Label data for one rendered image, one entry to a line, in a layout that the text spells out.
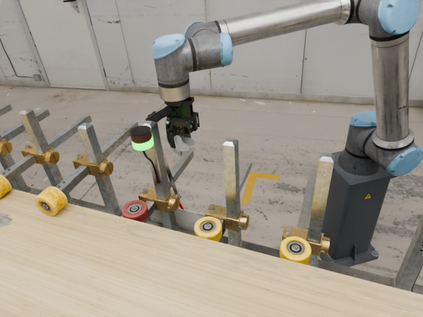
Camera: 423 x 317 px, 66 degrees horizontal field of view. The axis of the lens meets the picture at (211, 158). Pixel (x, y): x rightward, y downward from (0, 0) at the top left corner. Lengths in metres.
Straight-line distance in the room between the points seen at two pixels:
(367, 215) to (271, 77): 2.17
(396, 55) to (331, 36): 2.30
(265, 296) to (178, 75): 0.60
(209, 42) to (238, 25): 0.19
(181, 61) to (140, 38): 3.09
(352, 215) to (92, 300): 1.32
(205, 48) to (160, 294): 0.63
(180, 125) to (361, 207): 1.13
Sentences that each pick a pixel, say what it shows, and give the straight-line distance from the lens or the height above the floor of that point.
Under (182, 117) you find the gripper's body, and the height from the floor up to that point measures 1.16.
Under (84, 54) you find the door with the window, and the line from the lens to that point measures 4.47.
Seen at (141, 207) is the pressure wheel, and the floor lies 0.91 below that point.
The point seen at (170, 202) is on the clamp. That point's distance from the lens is 1.12.
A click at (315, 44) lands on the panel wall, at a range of 3.53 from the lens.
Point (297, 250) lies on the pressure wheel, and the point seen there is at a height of 0.91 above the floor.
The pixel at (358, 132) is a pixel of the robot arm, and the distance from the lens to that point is 1.60.
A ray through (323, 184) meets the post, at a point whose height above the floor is 1.06.
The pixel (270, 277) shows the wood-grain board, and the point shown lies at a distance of 0.86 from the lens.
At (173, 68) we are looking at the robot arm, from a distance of 0.90.
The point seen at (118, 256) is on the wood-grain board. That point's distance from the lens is 0.96.
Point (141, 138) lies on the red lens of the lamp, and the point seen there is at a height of 1.15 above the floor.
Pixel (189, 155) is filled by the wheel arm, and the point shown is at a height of 0.86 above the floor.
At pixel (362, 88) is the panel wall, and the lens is 3.72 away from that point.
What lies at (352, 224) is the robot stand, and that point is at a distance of 1.88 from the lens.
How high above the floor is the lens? 1.61
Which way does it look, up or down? 35 degrees down
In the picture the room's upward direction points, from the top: 5 degrees counter-clockwise
